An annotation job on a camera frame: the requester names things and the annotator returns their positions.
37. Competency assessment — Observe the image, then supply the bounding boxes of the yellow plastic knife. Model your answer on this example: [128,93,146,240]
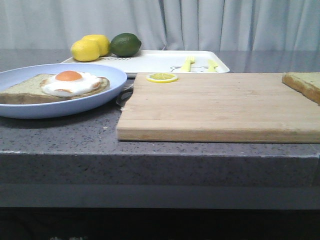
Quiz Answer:
[207,59,219,73]

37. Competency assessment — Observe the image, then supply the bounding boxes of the fried egg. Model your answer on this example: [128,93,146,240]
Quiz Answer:
[40,70,110,98]

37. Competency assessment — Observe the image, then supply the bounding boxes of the metal cutting board handle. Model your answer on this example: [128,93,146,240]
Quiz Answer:
[116,84,134,110]

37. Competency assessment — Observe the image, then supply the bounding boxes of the white curtain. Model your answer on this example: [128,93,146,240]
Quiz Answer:
[0,0,320,51]

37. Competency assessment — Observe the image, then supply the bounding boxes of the rear yellow lemon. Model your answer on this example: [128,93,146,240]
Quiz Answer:
[82,34,110,57]

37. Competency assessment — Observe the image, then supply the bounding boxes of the green lime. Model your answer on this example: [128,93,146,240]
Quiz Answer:
[109,32,142,57]

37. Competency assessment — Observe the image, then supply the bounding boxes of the yellow plastic fork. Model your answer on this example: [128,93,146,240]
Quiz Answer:
[180,56,195,73]

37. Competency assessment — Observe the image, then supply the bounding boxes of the front yellow lemon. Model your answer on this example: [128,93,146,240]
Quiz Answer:
[70,39,100,62]

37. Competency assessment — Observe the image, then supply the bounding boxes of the light blue round plate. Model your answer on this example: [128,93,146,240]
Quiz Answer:
[0,63,127,119]

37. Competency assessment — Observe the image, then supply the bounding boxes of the wooden cutting board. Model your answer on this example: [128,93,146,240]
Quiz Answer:
[116,73,320,144]

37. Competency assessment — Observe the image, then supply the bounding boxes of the yellow lemon slice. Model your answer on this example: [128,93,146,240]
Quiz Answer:
[146,72,179,83]

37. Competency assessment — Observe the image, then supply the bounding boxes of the white bear tray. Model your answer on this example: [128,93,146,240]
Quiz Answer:
[63,50,230,78]

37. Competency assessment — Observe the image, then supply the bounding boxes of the bread slice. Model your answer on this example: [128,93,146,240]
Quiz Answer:
[282,72,320,105]
[0,74,110,105]

